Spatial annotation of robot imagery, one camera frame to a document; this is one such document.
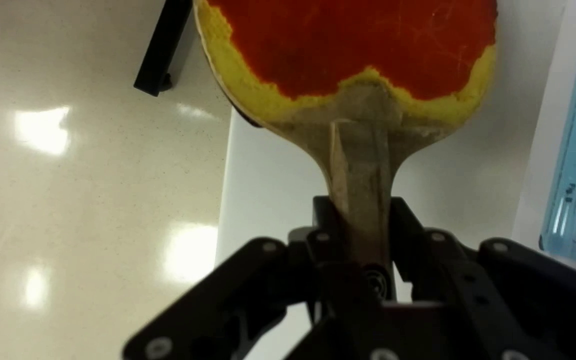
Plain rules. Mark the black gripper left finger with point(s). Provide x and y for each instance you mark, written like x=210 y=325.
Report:
x=235 y=301

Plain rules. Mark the white drain tray blue label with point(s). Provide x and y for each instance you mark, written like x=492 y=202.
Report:
x=570 y=167

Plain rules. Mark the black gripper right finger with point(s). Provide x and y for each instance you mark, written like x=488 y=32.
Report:
x=521 y=301

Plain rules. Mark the red table tennis paddle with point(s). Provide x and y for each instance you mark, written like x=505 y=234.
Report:
x=355 y=40

